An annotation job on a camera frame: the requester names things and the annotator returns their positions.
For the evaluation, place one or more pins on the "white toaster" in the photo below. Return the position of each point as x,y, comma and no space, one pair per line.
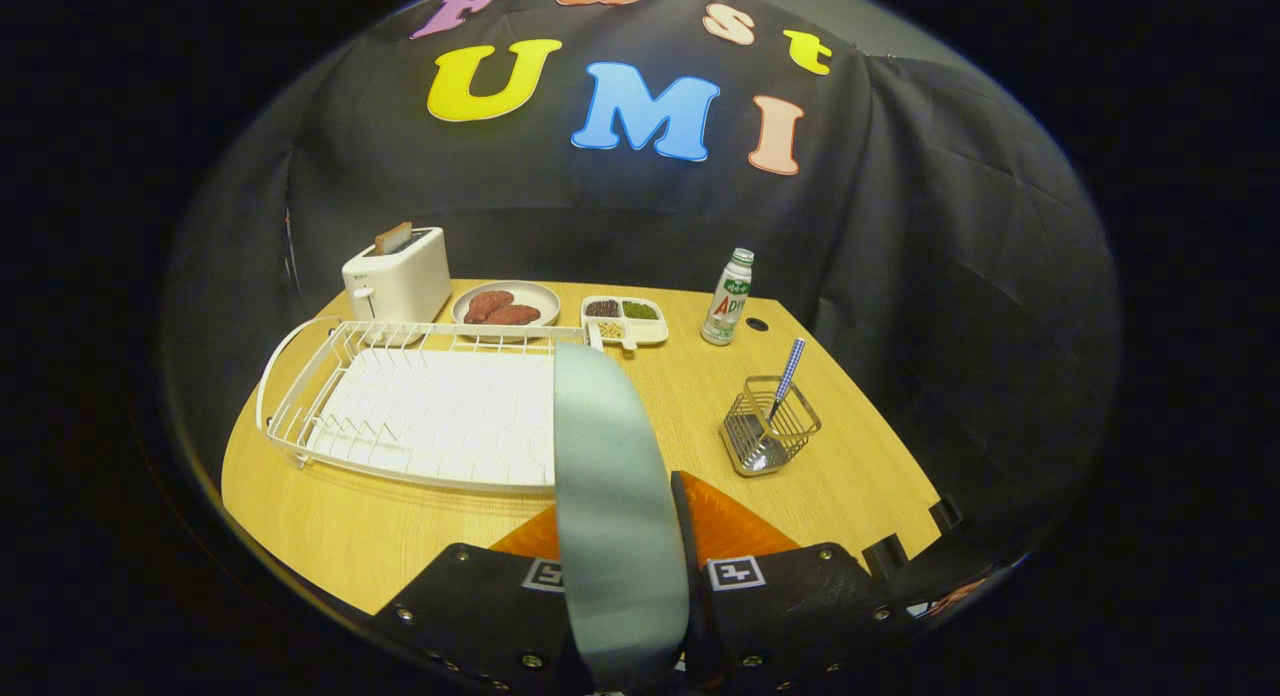
400,281

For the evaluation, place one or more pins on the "white divided snack tray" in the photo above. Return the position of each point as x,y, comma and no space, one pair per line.
625,321

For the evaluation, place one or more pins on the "red meat patty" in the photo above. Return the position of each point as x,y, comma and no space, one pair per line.
488,302
515,315

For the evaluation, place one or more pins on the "round beige plate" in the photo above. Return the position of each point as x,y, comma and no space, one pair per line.
535,294

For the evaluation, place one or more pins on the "pale green plate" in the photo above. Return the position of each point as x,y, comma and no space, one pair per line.
615,516

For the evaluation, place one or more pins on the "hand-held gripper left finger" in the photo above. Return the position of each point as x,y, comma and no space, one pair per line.
480,606

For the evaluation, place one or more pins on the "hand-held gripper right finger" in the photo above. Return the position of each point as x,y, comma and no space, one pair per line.
790,606

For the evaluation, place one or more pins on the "white drink bottle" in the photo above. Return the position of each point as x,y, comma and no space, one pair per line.
725,301

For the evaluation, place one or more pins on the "white dish rack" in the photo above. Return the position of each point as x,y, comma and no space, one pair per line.
440,416

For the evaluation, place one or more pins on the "toasted bread slice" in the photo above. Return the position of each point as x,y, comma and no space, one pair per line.
393,238

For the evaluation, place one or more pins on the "black backdrop cloth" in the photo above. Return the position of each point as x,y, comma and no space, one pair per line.
950,226

